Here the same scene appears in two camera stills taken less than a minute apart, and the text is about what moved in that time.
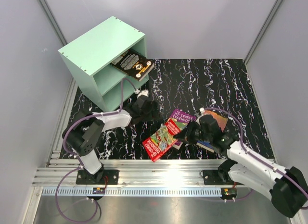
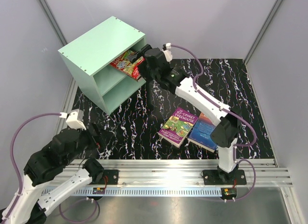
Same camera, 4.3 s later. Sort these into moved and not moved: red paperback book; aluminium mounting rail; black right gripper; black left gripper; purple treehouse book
Moved: black right gripper; red paperback book; black left gripper
Not moved: purple treehouse book; aluminium mounting rail
